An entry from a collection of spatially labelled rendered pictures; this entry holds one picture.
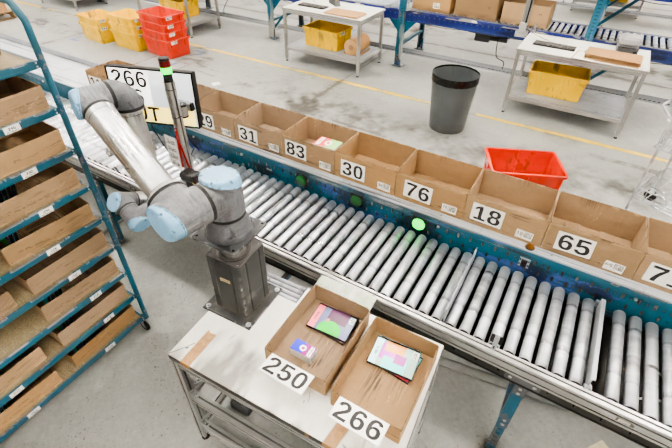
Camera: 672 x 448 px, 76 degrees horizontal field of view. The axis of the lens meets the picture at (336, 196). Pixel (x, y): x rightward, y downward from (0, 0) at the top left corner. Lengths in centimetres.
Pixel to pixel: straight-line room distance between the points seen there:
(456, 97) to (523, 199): 244
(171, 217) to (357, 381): 94
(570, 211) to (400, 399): 134
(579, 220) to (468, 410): 119
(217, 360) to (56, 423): 124
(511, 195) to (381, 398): 133
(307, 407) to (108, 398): 143
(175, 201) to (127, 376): 160
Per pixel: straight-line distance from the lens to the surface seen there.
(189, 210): 155
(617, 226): 257
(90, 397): 297
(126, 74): 251
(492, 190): 256
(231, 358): 193
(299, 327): 196
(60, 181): 233
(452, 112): 489
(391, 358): 186
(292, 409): 179
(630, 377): 220
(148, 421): 277
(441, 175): 261
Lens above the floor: 235
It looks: 37 degrees down
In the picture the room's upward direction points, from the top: 1 degrees clockwise
